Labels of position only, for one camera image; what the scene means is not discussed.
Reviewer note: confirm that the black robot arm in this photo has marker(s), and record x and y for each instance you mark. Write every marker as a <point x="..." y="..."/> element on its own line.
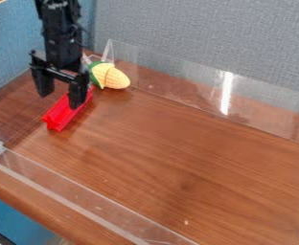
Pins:
<point x="60" y="61"/>

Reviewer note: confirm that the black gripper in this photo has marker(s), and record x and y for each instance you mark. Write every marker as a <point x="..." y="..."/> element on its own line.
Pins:
<point x="69" y="72"/>

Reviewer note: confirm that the clear acrylic front barrier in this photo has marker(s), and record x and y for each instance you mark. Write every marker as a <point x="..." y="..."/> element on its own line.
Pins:
<point x="107" y="213"/>

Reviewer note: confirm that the clear acrylic barrier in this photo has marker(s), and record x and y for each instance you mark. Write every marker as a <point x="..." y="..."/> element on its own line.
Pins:
<point x="246" y="100"/>
<point x="107" y="213"/>

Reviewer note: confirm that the yellow green toy corn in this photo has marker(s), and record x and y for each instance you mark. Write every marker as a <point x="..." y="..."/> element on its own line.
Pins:
<point x="107" y="76"/>

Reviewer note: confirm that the red plastic block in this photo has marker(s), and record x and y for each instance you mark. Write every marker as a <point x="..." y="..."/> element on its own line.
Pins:
<point x="60" y="114"/>

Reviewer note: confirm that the clear acrylic back barrier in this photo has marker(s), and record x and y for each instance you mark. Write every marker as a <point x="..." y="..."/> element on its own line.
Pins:
<point x="246" y="100"/>

